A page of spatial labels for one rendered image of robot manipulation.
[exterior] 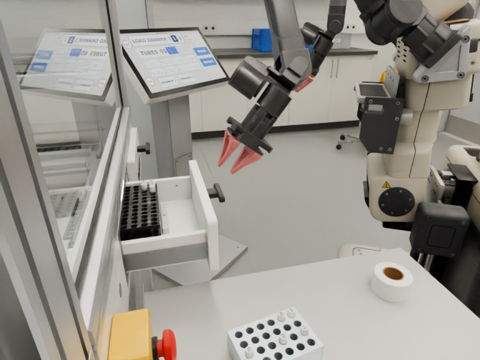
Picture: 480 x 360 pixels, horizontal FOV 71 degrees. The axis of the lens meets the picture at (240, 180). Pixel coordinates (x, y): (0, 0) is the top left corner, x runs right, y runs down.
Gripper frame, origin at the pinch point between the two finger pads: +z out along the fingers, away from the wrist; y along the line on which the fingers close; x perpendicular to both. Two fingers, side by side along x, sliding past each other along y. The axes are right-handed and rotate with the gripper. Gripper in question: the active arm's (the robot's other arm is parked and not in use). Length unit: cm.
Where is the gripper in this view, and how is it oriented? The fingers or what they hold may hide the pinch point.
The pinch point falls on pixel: (226, 166)
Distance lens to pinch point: 74.0
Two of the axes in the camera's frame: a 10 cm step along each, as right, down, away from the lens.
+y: -7.8, -4.5, -4.3
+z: -5.8, 7.8, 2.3
